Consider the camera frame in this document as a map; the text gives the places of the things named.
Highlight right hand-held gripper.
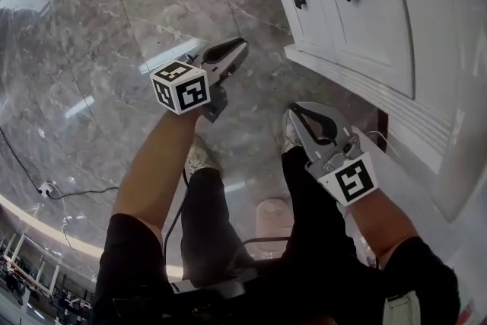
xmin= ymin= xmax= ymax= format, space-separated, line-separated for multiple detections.
xmin=289 ymin=101 xmax=380 ymax=207

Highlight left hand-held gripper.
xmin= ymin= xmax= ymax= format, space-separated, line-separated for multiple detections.
xmin=150 ymin=37 xmax=250 ymax=123

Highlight white cabinet drawer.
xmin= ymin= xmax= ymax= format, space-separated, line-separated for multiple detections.
xmin=314 ymin=0 xmax=416 ymax=100
xmin=279 ymin=0 xmax=338 ymax=62

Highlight person's right forearm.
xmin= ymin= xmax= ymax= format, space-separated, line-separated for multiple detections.
xmin=348 ymin=186 xmax=423 ymax=267

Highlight person's left forearm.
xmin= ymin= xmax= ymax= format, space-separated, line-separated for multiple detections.
xmin=112 ymin=108 xmax=208 ymax=237

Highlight person's right patterned shoe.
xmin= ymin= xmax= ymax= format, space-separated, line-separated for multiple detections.
xmin=280 ymin=108 xmax=307 ymax=155

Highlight person's patterned shoe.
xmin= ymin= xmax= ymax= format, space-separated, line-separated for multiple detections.
xmin=184 ymin=135 xmax=224 ymax=176
xmin=280 ymin=108 xmax=307 ymax=155

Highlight person's black trousers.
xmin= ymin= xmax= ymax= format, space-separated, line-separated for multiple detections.
xmin=180 ymin=146 xmax=361 ymax=290

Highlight person's left patterned shoe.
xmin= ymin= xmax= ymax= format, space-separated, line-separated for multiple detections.
xmin=184 ymin=135 xmax=224 ymax=176

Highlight white vanity cabinet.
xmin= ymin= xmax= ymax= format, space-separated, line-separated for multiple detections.
xmin=253 ymin=0 xmax=487 ymax=224

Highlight white power strip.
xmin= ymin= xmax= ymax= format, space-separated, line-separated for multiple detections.
xmin=37 ymin=180 xmax=56 ymax=199

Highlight person's black shirt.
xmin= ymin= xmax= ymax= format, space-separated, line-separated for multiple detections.
xmin=93 ymin=212 xmax=461 ymax=325

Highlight white shoulder strap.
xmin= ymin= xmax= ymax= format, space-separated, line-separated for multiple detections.
xmin=382 ymin=291 xmax=422 ymax=325

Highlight black power strip cable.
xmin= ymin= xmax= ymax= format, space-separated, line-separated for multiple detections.
xmin=0 ymin=125 xmax=45 ymax=190

